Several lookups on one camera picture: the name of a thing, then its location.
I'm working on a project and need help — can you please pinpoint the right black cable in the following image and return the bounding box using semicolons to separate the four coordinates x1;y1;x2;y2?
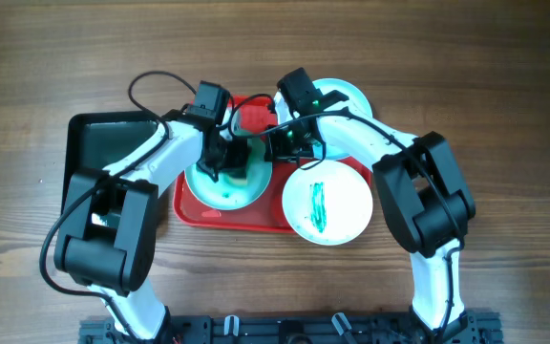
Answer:
226;93;467;331

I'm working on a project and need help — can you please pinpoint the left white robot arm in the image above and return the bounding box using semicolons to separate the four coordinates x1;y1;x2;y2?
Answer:
39;108;230;343

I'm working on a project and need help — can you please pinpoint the green yellow sponge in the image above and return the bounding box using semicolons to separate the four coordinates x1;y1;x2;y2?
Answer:
219;168;248;188

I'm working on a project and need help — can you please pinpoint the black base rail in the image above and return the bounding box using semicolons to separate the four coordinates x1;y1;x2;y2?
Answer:
77;311;504;344

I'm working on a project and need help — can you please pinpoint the black cable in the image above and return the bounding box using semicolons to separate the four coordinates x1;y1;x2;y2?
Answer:
38;70;200;341
226;93;467;331

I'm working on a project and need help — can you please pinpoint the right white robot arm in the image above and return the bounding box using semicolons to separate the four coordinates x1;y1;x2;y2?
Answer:
270;110;476;337

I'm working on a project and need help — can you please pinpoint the white plate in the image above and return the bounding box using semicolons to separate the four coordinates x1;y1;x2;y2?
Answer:
282;161;373;246
313;78;373;161
185;139;273;210

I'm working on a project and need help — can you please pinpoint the red plastic tray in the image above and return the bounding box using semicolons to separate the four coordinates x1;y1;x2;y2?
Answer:
172;97;371;233

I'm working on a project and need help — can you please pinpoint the left black cable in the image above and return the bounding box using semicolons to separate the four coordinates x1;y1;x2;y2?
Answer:
38;70;200;341

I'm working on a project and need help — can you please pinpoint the black water tray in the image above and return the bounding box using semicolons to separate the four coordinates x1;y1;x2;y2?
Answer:
58;111;159;237

